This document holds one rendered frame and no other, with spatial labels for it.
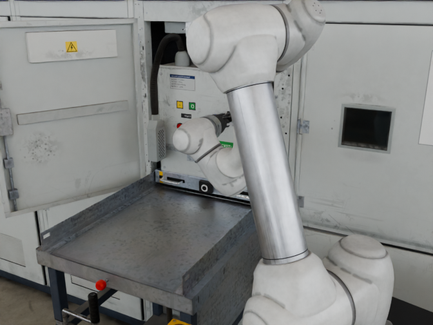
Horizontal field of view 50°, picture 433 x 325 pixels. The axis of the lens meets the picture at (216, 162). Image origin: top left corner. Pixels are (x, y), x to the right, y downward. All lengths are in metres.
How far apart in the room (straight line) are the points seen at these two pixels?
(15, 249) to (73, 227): 1.31
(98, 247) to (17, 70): 0.73
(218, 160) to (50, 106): 0.80
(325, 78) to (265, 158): 0.78
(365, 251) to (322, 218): 0.75
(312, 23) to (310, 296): 0.57
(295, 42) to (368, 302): 0.59
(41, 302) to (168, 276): 1.60
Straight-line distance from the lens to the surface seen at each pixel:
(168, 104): 2.01
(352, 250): 1.11
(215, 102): 1.89
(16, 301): 3.05
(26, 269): 3.07
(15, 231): 2.98
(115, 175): 2.14
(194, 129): 1.47
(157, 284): 1.45
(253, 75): 0.96
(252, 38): 0.96
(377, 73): 1.66
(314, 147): 1.76
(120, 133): 2.10
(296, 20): 1.06
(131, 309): 2.60
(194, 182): 2.03
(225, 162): 1.44
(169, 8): 1.95
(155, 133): 1.94
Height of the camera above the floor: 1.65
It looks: 19 degrees down
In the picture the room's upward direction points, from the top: straight up
